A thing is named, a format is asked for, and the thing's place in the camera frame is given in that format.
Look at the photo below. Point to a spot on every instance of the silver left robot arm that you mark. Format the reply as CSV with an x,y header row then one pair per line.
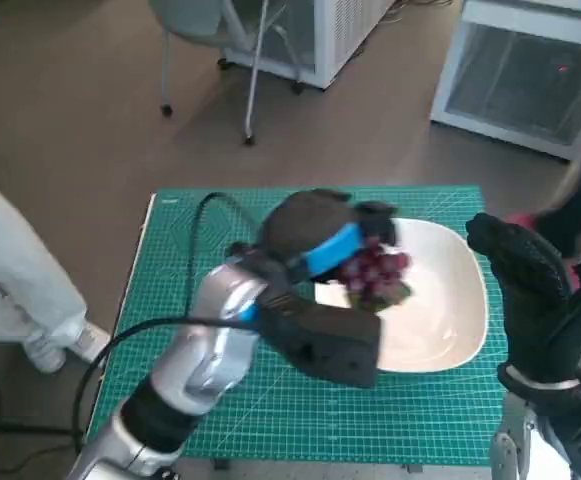
x,y
215,340

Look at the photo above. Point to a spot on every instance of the white cabinet with mesh front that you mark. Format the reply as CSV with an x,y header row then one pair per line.
x,y
515,75

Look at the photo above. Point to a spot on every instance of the black gloved right hand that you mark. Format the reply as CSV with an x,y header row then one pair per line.
x,y
535,300

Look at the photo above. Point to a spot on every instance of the grey chair with metal legs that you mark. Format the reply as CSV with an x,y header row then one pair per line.
x,y
190,15

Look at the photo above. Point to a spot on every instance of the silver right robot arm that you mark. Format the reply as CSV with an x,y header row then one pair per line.
x,y
510,445

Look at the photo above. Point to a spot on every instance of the red toy grape bunch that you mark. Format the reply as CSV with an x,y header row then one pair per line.
x,y
375,275

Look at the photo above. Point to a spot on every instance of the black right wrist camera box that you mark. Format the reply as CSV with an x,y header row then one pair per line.
x,y
580,440

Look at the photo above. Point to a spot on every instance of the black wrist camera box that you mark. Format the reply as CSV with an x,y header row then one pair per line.
x,y
330,340
580,440

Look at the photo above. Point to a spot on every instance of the person in white trousers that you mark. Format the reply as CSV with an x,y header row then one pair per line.
x,y
15,280

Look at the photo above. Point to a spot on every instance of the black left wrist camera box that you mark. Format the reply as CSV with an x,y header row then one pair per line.
x,y
330,340

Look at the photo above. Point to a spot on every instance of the white cabinet with mesh side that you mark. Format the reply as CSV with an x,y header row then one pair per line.
x,y
340,30

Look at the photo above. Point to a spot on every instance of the black table bracket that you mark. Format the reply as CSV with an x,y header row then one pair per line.
x,y
222,465
412,470

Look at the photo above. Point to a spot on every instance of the white square plate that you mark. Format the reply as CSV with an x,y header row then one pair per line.
x,y
435,310

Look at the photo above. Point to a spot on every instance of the green cutting mat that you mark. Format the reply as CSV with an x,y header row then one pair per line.
x,y
295,415

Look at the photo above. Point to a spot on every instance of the black left hand blue tape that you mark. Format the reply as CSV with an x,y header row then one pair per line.
x,y
310,225

